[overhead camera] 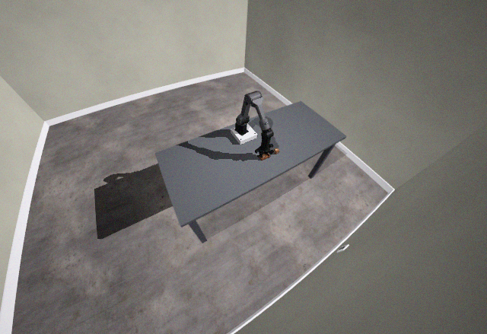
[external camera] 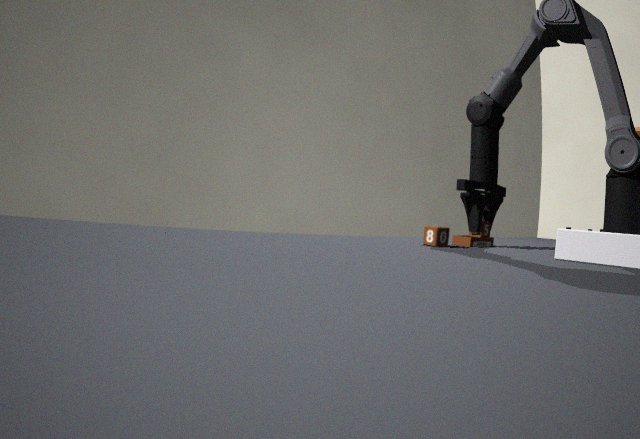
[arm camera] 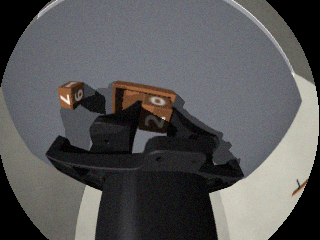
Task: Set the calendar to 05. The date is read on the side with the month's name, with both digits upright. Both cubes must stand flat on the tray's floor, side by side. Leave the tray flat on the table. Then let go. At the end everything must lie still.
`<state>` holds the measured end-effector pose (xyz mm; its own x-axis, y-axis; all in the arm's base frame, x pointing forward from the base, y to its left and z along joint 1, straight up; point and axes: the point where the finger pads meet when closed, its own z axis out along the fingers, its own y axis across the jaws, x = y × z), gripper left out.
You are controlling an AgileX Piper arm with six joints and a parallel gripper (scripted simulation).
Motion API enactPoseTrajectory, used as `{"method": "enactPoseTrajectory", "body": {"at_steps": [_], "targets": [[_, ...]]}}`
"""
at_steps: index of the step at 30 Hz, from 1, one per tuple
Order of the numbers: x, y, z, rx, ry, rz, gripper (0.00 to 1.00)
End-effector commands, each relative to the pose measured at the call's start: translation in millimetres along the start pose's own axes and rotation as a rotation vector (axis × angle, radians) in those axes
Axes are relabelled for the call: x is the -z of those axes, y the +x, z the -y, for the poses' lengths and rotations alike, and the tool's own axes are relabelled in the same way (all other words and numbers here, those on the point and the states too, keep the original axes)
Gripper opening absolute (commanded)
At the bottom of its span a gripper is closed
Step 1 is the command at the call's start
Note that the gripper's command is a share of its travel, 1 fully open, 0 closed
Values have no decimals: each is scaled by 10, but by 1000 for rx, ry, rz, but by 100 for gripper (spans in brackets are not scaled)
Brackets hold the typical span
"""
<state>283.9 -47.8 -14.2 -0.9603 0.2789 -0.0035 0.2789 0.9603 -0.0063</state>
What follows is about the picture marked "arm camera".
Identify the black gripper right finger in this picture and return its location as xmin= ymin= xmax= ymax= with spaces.
xmin=166 ymin=107 xmax=220 ymax=164

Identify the orange-brown digit cube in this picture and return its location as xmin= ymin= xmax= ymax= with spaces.
xmin=58 ymin=81 xmax=85 ymax=110
xmin=138 ymin=94 xmax=173 ymax=134

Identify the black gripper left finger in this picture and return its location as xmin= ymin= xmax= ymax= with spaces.
xmin=89 ymin=100 xmax=143 ymax=154

